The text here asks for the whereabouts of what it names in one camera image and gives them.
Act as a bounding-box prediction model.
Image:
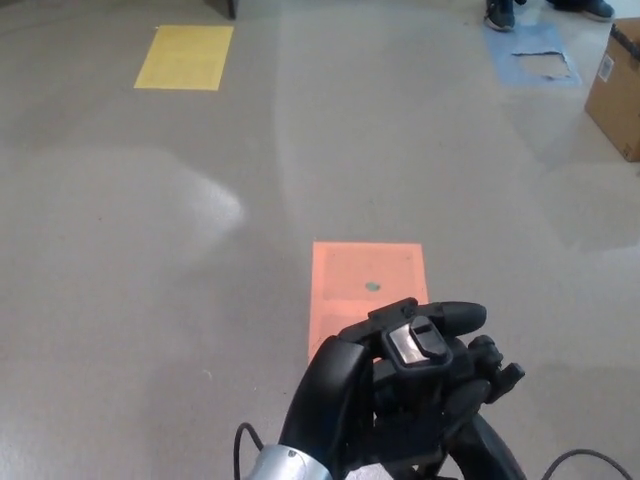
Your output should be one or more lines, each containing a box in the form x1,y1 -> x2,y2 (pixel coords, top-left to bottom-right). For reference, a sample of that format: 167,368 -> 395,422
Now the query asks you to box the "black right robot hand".
384,378 -> 527,480

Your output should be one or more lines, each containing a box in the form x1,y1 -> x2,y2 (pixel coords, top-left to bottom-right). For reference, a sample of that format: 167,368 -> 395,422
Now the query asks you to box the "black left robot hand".
277,298 -> 488,474

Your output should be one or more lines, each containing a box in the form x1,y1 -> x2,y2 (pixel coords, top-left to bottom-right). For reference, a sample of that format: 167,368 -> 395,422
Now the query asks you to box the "black phone stand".
372,322 -> 527,419

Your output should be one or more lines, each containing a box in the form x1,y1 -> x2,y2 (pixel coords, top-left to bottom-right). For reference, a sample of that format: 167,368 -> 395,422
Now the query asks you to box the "orange floor sheet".
307,241 -> 430,360

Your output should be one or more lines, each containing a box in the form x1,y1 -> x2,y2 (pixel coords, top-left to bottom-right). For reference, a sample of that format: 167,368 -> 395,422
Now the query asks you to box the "yellow floor sheet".
133,25 -> 235,92

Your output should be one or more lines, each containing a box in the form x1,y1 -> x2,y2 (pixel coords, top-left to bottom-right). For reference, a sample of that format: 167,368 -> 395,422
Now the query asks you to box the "torn blue floor sheet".
483,20 -> 584,87

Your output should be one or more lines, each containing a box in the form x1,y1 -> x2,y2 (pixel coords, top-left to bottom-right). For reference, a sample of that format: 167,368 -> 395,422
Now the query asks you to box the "brown cardboard box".
584,17 -> 640,163

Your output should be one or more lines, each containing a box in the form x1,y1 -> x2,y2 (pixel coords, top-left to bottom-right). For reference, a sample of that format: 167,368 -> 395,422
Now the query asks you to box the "dark sneaker with laces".
484,0 -> 517,33

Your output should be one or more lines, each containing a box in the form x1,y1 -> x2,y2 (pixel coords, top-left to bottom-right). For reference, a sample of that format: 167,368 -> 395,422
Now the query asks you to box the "dark grey-soled sneaker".
547,0 -> 616,23

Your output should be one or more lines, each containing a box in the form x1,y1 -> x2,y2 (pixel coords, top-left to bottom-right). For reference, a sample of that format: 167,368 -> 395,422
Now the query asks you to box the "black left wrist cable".
234,422 -> 267,480

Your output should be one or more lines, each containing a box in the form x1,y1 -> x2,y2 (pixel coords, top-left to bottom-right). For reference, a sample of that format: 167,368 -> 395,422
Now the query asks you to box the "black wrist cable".
234,422 -> 267,480
542,448 -> 637,480

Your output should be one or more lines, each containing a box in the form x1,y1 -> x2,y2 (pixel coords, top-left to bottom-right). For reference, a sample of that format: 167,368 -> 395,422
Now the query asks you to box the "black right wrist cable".
542,448 -> 637,480

